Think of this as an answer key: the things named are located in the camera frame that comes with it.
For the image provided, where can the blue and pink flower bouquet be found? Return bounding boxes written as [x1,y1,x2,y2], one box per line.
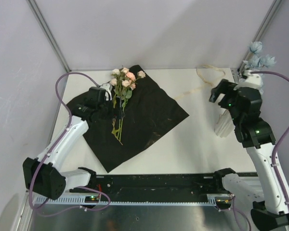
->
[110,67,146,145]

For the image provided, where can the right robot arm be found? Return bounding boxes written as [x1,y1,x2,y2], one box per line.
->
[209,79,289,231]

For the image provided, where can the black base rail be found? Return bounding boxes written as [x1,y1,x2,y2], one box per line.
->
[86,172,243,203]

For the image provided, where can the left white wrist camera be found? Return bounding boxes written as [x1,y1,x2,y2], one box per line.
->
[99,82,113,101]

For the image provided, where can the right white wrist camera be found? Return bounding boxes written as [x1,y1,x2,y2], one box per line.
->
[234,70,263,90]

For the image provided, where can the aluminium frame rails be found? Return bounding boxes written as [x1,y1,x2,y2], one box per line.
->
[26,68,289,231]

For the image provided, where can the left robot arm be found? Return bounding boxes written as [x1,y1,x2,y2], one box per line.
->
[23,83,120,200]

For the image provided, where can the white ribbed vase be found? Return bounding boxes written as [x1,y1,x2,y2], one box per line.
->
[214,110,235,138]

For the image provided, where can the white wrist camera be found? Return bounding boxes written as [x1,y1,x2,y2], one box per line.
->
[99,82,113,101]
[234,70,263,90]

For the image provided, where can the cream ribbon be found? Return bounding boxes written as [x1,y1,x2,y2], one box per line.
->
[174,64,226,101]

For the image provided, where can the blue flower stem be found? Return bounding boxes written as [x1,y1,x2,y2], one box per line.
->
[243,41,276,71]

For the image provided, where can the black wrapping paper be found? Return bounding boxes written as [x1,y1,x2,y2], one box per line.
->
[66,64,190,173]

